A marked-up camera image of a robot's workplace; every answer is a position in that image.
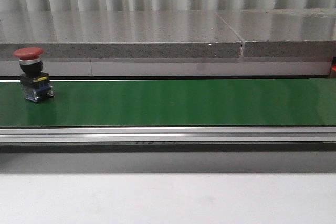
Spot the green conveyor belt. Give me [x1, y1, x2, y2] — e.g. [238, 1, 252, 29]
[1, 78, 335, 127]

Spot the grey stone slab right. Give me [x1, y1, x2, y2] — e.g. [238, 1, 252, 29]
[218, 9, 335, 59]

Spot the grey stone slab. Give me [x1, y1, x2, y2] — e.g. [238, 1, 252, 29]
[1, 11, 241, 59]
[218, 9, 335, 59]

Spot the grey stone slab left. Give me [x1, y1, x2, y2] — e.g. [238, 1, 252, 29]
[1, 11, 241, 59]

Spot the red orange plate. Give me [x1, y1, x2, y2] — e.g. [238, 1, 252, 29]
[329, 57, 336, 78]

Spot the aluminium conveyor frame rail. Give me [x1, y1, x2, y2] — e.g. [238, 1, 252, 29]
[1, 126, 335, 145]

